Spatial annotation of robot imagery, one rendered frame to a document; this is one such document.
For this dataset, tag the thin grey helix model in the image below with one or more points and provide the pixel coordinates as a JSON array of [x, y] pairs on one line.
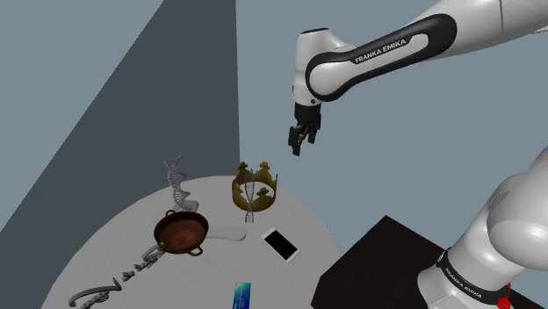
[[250, 201]]

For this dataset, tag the dark robot stand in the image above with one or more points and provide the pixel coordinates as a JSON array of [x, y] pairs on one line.
[[376, 261]]

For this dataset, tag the grey helix model with base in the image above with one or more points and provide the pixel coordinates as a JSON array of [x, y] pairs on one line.
[[177, 184]]

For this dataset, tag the white phone with black screen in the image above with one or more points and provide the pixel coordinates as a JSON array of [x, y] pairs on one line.
[[280, 245]]

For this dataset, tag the pale translucent flat slab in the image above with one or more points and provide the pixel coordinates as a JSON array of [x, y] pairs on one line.
[[229, 233]]

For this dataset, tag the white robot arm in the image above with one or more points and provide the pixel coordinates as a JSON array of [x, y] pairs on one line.
[[385, 55]]

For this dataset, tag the round grey table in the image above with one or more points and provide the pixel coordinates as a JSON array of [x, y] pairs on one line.
[[214, 274]]

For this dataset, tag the grey curly metal ornament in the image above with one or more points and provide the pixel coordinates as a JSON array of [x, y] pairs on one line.
[[92, 295]]

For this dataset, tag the blue card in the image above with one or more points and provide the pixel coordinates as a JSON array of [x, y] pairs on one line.
[[242, 296]]

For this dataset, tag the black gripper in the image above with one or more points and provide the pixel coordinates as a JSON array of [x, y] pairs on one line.
[[306, 114]]

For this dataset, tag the gold crown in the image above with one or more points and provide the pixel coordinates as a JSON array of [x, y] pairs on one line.
[[239, 197]]

